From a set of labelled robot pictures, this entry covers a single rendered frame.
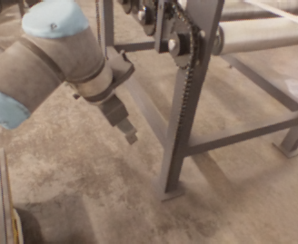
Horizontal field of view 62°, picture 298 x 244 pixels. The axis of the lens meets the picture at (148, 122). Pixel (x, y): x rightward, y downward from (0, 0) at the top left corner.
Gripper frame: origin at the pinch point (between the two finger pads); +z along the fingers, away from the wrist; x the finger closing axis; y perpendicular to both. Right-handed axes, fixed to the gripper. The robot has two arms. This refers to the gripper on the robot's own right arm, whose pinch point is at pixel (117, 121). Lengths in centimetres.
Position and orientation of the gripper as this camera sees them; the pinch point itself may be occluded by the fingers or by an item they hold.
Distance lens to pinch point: 66.4
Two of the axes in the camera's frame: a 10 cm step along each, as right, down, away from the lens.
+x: 5.8, 6.4, -5.0
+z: 1.9, 4.9, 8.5
